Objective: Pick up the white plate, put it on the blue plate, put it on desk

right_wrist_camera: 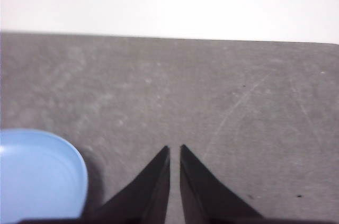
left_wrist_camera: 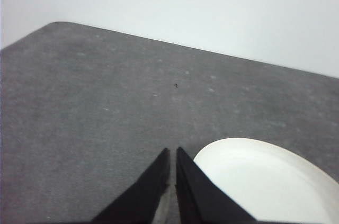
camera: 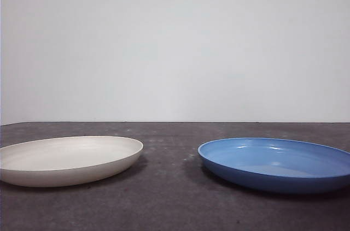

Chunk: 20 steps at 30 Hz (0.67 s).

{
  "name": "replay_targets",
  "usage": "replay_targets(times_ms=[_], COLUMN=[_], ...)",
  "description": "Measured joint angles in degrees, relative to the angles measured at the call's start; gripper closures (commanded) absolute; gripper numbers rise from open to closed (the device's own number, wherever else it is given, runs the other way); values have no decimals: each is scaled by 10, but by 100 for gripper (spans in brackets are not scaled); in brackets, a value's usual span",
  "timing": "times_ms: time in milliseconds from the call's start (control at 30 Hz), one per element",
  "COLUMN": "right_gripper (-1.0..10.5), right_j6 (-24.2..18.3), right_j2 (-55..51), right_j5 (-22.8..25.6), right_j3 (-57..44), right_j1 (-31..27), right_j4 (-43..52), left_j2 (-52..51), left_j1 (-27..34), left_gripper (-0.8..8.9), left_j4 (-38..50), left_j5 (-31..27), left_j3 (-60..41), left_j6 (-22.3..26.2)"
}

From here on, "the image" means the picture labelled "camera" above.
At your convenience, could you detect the white round plate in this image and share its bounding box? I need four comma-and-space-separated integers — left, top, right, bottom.
0, 135, 144, 188

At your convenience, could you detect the blue round plate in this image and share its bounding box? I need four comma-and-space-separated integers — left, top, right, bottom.
197, 137, 350, 194

